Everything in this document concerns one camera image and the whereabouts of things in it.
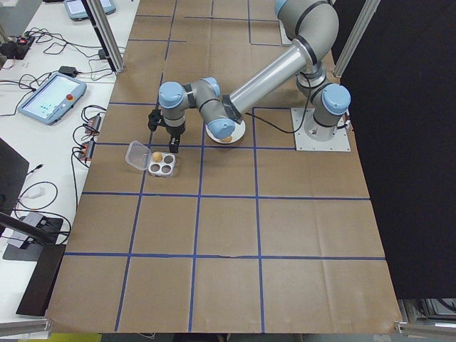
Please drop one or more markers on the brown egg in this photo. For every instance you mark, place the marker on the brown egg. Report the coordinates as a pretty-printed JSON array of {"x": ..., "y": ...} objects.
[
  {"x": 227, "y": 139},
  {"x": 157, "y": 156}
]

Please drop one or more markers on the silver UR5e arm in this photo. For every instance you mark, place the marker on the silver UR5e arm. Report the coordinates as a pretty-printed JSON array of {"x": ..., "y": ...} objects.
[{"x": 267, "y": 75}]

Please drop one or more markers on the clear plastic egg tray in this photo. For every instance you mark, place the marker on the clear plastic egg tray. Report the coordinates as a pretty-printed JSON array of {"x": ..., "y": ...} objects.
[{"x": 162, "y": 163}]

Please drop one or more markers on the white round plate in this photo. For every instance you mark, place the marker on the white round plate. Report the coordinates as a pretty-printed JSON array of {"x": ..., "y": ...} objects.
[{"x": 239, "y": 133}]

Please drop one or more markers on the small black orange hub box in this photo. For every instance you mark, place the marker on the small black orange hub box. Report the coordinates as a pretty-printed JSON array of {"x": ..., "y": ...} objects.
[
  {"x": 86, "y": 149},
  {"x": 93, "y": 123}
]

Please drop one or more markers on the black power adapter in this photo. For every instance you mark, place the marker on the black power adapter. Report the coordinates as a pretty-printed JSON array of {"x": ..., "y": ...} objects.
[
  {"x": 103, "y": 54},
  {"x": 68, "y": 70}
]

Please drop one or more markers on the blue grey teach pendant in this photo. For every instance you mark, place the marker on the blue grey teach pendant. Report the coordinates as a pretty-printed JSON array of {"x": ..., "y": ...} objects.
[
  {"x": 46, "y": 96},
  {"x": 76, "y": 9}
]

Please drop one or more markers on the small white adapter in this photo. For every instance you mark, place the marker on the small white adapter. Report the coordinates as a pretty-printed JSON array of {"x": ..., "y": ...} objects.
[{"x": 35, "y": 193}]

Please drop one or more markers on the black monitor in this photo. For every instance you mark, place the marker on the black monitor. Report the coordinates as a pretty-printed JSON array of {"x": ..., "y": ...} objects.
[{"x": 10, "y": 171}]

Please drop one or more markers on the black power strip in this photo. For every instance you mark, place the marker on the black power strip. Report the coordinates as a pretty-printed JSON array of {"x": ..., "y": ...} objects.
[{"x": 14, "y": 50}]

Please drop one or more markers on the grey docking box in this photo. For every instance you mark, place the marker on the grey docking box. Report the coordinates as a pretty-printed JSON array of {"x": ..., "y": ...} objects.
[{"x": 32, "y": 220}]

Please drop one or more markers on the black flat stand base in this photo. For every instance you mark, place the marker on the black flat stand base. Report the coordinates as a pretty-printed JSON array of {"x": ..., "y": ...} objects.
[{"x": 25, "y": 253}]

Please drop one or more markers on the long dark board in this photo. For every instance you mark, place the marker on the long dark board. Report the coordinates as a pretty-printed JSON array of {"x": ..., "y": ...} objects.
[{"x": 39, "y": 285}]

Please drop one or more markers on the aluminium edge bar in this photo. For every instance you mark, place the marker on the aluminium edge bar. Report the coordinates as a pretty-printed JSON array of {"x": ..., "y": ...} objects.
[
  {"x": 424, "y": 327},
  {"x": 25, "y": 327}
]

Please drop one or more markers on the aluminium profile post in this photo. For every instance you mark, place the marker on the aluminium profile post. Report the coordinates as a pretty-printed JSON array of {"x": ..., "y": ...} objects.
[{"x": 110, "y": 35}]

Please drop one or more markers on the white square base plate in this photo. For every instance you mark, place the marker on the white square base plate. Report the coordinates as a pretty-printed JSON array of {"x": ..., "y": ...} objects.
[
  {"x": 303, "y": 142},
  {"x": 286, "y": 39}
]

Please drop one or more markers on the aluminium frame bar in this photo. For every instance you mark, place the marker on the aluminium frame bar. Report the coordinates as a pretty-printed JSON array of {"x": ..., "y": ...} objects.
[{"x": 354, "y": 39}]

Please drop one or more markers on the black frame cover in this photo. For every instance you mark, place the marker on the black frame cover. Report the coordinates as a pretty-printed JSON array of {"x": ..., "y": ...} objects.
[{"x": 409, "y": 142}]

